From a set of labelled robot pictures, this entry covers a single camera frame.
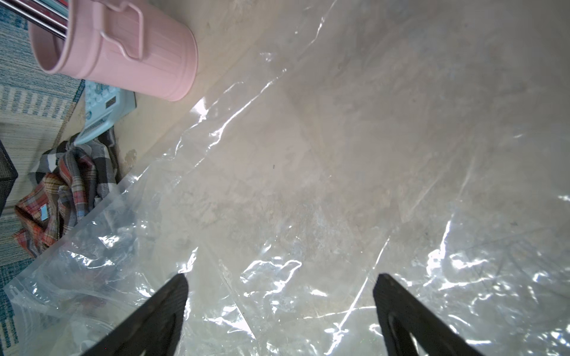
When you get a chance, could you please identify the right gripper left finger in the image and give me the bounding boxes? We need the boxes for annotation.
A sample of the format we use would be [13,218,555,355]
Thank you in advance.
[86,274,189,356]

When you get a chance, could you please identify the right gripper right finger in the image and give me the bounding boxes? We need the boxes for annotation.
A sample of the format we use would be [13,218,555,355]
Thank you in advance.
[373,274,480,356]

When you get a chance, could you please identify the red plaid shirt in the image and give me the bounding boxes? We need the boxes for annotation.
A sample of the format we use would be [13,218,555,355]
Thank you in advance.
[13,149,97,258]

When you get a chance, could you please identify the clear plastic vacuum bag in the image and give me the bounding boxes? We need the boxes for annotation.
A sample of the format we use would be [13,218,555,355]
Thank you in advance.
[7,1,569,355]

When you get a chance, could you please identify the black white checked shirt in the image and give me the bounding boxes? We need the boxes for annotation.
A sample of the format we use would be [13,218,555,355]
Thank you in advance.
[27,128,119,205]

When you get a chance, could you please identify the teal calculator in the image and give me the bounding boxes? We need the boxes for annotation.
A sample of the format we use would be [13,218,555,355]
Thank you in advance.
[74,81,136,145]

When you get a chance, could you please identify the pink pencil cup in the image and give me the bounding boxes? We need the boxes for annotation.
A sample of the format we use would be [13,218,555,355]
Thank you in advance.
[28,1,198,102]

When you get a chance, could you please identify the coloured pencils bundle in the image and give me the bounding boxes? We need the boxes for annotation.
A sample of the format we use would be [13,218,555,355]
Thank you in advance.
[1,0,69,39]

